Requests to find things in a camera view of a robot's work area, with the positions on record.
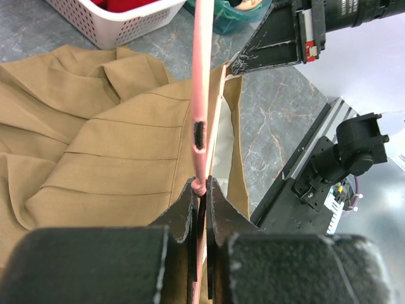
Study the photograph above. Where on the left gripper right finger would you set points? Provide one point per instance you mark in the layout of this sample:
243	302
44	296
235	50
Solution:
224	226

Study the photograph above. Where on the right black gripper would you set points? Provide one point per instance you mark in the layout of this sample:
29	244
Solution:
290	34

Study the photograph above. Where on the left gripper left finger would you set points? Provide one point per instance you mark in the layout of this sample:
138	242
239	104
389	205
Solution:
178	267

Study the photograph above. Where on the pink wire hanger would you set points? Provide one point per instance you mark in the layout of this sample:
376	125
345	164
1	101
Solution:
202	147

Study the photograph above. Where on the tan skirt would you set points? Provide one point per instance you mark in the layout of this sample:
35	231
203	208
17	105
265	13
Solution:
90	138

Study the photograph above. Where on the red garment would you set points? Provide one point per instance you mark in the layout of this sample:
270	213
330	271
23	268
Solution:
120	6

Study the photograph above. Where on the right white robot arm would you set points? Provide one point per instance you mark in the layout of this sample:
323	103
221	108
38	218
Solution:
360	145

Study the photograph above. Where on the teal plastic basket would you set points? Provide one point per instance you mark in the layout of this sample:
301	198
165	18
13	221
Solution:
225	19

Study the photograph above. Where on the white plastic basket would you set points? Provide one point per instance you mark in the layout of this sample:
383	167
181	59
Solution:
108	30

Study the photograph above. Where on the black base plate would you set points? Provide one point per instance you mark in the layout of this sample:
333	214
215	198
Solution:
291	206

